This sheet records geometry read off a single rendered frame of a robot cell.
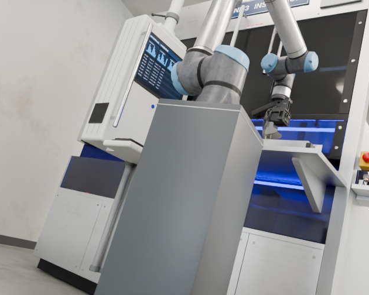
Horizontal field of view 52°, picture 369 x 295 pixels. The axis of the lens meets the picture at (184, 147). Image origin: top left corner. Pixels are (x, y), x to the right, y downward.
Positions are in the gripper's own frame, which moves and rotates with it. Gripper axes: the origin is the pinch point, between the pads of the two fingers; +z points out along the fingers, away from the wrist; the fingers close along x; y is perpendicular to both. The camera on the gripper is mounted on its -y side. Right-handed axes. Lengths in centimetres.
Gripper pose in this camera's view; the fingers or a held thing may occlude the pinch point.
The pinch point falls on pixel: (265, 140)
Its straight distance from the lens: 162.6
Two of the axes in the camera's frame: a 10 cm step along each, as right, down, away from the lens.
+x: 5.7, 3.8, 7.3
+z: -2.8, 9.2, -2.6
